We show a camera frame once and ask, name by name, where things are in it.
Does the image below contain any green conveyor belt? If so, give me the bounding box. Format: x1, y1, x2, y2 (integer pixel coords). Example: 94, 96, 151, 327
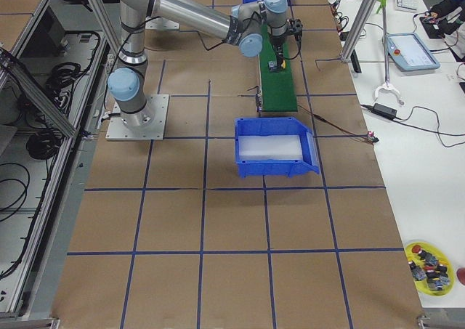
259, 25, 298, 113

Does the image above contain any blue bin far right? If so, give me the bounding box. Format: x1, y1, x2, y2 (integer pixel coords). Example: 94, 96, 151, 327
235, 117, 320, 177

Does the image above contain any silver reacher grabber tool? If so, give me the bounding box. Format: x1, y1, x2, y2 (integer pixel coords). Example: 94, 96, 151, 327
373, 0, 404, 106

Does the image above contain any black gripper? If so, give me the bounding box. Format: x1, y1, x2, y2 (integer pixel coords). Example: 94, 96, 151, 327
268, 19, 303, 71

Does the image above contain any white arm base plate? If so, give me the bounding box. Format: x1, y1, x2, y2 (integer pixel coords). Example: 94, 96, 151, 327
106, 94, 169, 141
145, 17, 180, 31

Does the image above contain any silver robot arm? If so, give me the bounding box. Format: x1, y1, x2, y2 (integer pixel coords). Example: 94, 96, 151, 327
115, 0, 303, 139

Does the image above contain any yellow tray of buttons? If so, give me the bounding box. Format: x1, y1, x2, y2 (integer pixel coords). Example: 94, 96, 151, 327
404, 241, 455, 296

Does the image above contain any aluminium frame post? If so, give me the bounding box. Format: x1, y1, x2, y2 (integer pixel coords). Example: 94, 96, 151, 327
340, 0, 377, 62

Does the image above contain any teach pendant tablet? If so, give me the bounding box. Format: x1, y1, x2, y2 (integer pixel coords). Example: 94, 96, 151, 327
387, 33, 440, 71

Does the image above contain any white foam pad right bin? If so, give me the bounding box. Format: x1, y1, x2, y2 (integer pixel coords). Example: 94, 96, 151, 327
238, 135, 303, 161

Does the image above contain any black power adapter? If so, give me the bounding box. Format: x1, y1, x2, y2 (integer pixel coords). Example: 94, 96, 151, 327
371, 103, 397, 120

